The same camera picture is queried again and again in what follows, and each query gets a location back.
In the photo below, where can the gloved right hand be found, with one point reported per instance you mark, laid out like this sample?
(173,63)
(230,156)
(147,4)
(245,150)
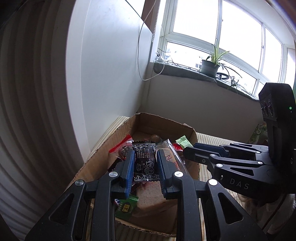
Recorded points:
(271,217)

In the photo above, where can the green candy packet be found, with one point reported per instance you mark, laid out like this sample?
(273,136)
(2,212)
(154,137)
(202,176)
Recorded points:
(126,207)

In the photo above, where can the light green cake packet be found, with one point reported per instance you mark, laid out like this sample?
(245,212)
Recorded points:
(183,142)

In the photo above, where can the potted spider plant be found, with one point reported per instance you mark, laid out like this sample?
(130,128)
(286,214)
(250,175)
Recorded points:
(212,63)

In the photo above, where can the red clear date bag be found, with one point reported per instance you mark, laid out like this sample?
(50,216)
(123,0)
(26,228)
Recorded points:
(177,147)

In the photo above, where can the cardboard box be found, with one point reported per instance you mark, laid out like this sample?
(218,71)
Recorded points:
(142,127)

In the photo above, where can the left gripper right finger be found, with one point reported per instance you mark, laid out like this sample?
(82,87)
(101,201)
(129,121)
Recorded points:
(168,180)

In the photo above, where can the black printed snack packet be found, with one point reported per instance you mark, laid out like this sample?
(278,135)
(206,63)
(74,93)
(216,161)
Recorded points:
(145,166)

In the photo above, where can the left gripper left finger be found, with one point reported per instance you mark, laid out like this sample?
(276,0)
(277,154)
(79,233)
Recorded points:
(122,177)

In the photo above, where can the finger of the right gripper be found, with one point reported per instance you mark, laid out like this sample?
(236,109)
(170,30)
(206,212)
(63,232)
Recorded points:
(190,153)
(211,149)

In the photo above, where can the bagged sponge cake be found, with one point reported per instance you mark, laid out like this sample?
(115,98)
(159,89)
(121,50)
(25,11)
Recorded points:
(153,191)

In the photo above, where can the striped tablecloth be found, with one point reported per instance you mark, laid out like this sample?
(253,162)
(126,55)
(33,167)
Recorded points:
(194,180)

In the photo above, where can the green snack box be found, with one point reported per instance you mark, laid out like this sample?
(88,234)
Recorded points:
(259,136)

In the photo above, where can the red clear nut bag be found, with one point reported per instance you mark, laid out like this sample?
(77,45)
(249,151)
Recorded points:
(121,149)

